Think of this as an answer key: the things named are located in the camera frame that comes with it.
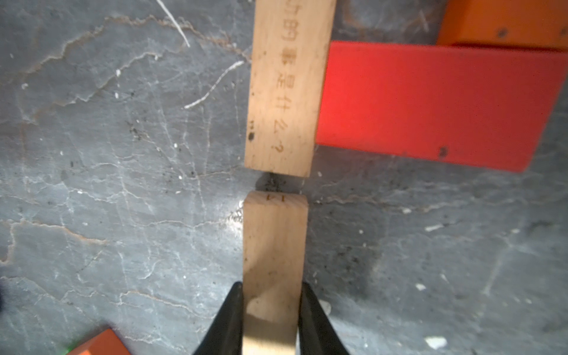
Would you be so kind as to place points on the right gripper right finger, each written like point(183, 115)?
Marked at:
point(317, 335)

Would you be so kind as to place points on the red block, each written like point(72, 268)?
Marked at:
point(479, 107)

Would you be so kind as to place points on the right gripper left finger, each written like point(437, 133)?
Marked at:
point(225, 335)

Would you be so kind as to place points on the wooden block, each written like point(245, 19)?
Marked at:
point(289, 56)
point(274, 247)

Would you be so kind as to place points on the orange block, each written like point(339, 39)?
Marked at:
point(507, 23)
point(106, 343)

